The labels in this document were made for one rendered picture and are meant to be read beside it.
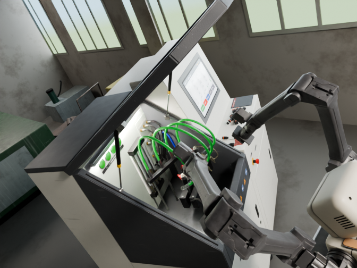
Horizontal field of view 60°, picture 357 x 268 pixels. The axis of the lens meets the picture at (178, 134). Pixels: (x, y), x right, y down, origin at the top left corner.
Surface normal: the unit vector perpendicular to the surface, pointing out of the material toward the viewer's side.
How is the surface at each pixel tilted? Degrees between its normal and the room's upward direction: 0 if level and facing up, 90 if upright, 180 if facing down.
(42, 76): 90
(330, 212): 90
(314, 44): 90
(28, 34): 90
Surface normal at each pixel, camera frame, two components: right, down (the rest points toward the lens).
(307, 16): -0.63, 0.58
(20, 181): 0.71, 0.13
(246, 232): -0.34, -0.11
